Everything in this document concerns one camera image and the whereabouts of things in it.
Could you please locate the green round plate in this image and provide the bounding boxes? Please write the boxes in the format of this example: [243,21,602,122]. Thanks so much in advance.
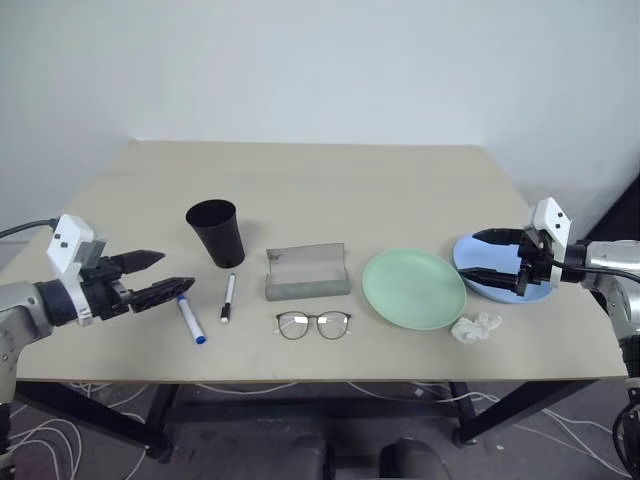
[361,248,468,332]

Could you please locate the black metal table frame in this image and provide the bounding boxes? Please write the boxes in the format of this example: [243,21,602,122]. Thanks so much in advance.
[14,380,626,462]

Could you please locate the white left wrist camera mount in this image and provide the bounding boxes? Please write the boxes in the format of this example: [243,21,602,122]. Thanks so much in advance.
[46,214,109,329]

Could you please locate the white marker with blue cap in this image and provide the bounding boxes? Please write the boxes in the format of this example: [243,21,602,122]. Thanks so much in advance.
[175,294,209,346]

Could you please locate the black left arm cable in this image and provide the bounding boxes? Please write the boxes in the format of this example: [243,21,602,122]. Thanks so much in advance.
[0,217,59,239]

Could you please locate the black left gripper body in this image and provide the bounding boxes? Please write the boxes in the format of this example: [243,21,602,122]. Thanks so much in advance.
[79,254,136,322]

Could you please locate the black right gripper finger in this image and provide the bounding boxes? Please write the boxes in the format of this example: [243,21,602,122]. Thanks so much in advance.
[457,268,524,296]
[471,227,527,248]

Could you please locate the dark rounded shape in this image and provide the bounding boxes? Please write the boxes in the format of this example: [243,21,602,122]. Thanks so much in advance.
[378,437,452,480]

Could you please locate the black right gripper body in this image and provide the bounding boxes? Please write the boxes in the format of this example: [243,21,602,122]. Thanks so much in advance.
[514,226,556,297]

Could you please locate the white marker with black cap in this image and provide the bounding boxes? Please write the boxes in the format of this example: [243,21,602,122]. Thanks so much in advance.
[218,272,238,326]

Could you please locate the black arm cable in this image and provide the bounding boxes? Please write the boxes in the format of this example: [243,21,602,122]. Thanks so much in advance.
[0,217,59,239]
[553,263,640,285]

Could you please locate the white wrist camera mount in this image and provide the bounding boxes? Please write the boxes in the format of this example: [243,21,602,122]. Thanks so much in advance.
[528,196,574,287]
[46,214,109,329]

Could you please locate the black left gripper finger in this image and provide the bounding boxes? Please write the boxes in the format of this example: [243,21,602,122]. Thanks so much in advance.
[112,249,167,276]
[130,275,197,314]

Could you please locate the blue round plate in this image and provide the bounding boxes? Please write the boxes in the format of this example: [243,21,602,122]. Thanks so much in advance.
[451,232,556,305]

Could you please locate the black plastic cup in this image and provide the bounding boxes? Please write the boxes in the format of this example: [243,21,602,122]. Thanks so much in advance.
[185,198,247,270]

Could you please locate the thin-framed eyeglasses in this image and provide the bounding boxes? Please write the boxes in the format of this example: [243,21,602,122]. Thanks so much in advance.
[274,310,354,343]

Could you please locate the white tissue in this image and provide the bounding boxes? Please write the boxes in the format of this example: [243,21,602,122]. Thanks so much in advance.
[450,312,504,347]

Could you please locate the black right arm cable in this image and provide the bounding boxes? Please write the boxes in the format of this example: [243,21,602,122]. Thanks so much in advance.
[553,263,640,285]

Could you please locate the grey glasses case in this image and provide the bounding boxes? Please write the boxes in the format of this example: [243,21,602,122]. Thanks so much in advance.
[263,242,351,303]

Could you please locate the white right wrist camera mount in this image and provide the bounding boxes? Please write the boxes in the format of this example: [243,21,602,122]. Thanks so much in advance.
[528,196,574,287]

